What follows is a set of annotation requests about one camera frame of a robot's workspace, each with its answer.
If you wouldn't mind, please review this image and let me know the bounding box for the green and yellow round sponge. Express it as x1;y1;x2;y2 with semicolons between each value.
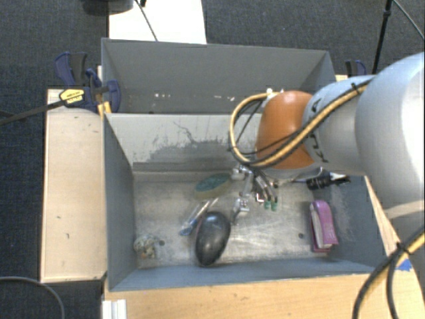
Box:
193;172;233;200

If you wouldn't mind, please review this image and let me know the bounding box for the black oval computer mouse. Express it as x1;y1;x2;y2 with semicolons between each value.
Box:
195;211;232;267

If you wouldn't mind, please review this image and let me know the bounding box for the blue and clear pen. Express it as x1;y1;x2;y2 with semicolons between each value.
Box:
179;197;220;237

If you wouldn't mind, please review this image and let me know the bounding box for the purple stapler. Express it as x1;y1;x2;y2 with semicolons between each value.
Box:
309;199;340;253

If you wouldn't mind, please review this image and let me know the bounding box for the speckled beige ball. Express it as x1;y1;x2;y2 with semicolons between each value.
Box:
133;233;159;260

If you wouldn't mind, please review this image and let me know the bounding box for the grey metal bin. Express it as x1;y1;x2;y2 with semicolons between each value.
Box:
100;37;389;292

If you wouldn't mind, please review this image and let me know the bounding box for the pale wood board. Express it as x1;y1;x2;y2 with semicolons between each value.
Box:
39;88;109;284

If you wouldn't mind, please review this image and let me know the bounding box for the black cylinder on white bracket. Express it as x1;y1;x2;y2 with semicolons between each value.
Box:
292;167;351;191

